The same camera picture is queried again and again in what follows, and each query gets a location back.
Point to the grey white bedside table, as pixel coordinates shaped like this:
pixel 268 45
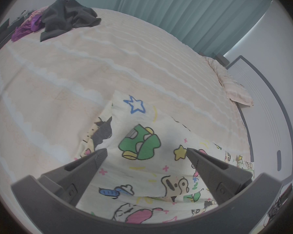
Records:
pixel 221 59

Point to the bed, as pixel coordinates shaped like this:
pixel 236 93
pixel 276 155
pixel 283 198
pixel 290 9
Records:
pixel 63 69

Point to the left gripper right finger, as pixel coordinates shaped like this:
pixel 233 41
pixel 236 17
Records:
pixel 214 177

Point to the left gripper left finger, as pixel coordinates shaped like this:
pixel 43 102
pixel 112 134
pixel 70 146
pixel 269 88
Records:
pixel 83 169

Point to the white printed pyjama top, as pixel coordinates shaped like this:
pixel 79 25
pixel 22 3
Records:
pixel 141 155

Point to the pile of clothes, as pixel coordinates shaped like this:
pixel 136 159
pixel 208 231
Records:
pixel 66 18

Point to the cream pillow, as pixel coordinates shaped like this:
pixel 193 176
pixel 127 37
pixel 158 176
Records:
pixel 234 89

